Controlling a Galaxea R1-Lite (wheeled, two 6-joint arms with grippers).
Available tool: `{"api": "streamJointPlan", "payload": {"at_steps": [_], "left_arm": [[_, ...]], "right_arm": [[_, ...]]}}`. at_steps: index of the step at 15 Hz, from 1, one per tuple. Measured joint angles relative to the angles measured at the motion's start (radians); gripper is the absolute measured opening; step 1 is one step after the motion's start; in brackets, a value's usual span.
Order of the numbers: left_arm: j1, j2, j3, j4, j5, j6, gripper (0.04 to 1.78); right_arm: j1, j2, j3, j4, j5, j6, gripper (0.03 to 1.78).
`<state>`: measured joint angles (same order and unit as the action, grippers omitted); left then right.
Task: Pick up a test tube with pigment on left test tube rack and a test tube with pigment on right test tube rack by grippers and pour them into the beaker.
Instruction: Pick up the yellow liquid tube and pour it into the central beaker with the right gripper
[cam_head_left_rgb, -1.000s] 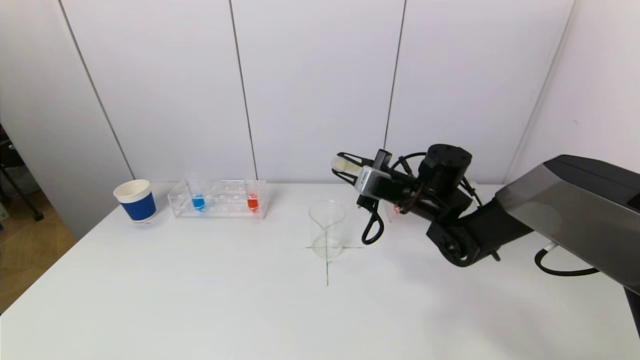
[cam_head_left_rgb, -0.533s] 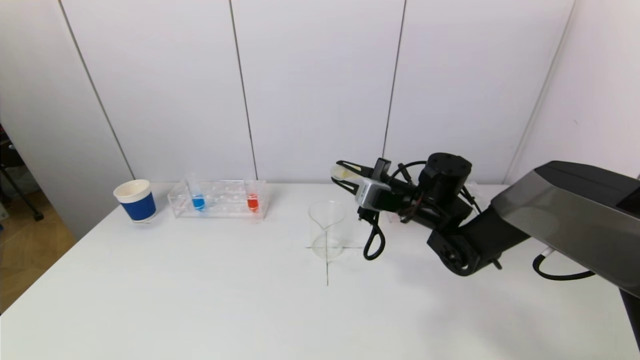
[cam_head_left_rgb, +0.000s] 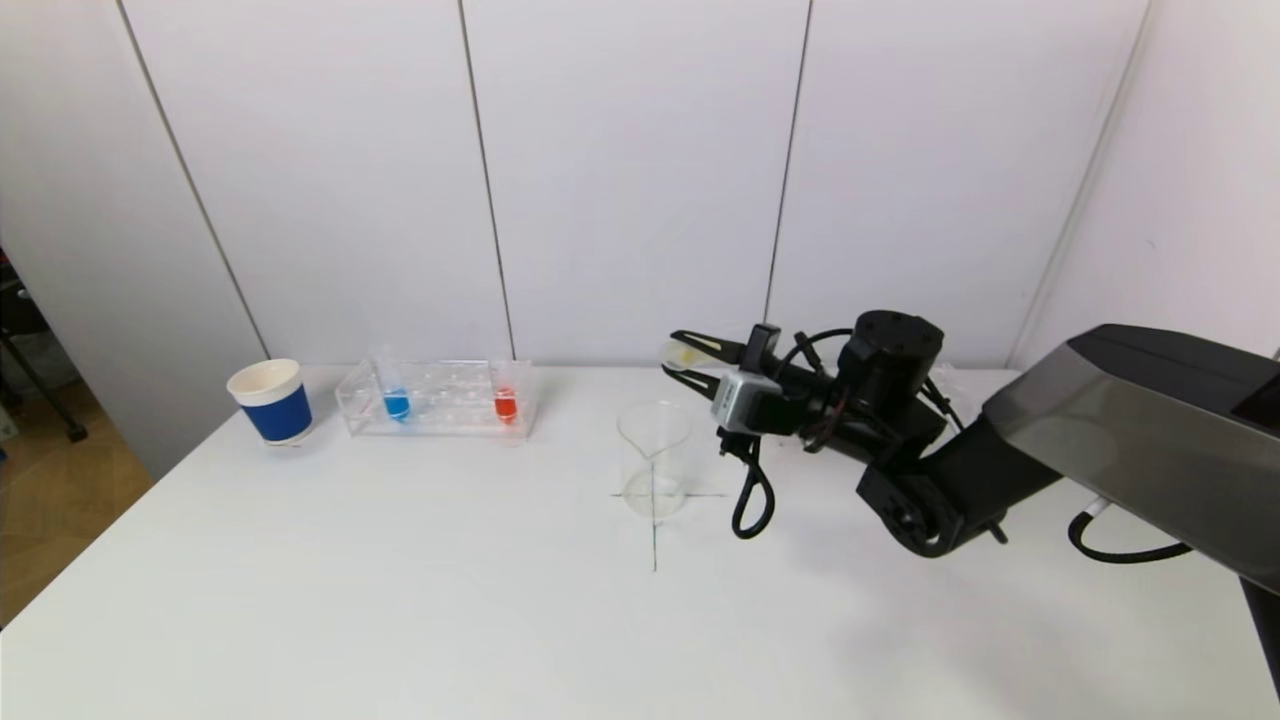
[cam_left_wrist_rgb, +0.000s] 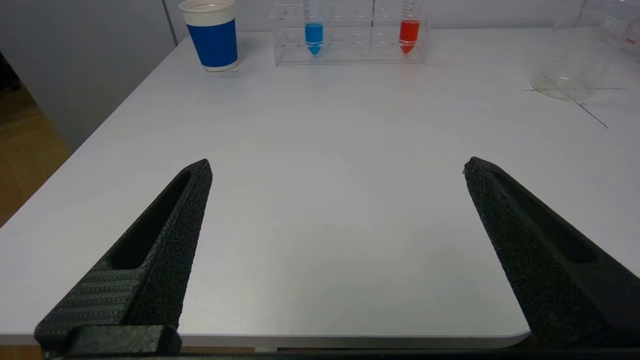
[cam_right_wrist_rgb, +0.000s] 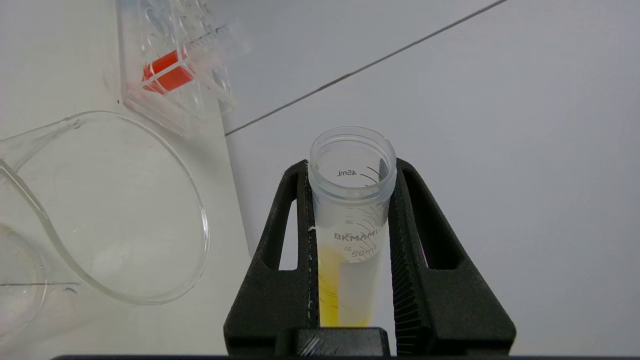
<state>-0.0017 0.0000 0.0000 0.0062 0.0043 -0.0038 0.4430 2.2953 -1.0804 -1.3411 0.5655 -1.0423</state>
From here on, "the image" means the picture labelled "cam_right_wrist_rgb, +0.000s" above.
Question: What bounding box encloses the test tube with red liquid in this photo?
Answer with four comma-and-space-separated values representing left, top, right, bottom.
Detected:
141, 25, 251, 96

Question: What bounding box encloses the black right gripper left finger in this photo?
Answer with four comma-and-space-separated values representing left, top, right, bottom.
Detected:
223, 159, 321, 357

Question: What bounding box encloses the clear glass beaker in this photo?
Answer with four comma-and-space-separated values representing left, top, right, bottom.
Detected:
0, 111, 211, 346

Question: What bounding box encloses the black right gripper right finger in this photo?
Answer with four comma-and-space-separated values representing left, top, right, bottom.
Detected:
387, 158, 517, 357

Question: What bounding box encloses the test tube with yellow liquid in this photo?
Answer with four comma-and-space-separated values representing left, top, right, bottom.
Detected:
307, 126, 398, 328

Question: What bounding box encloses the clear acrylic test tube rack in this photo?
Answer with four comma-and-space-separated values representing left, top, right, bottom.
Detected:
116, 0, 251, 137

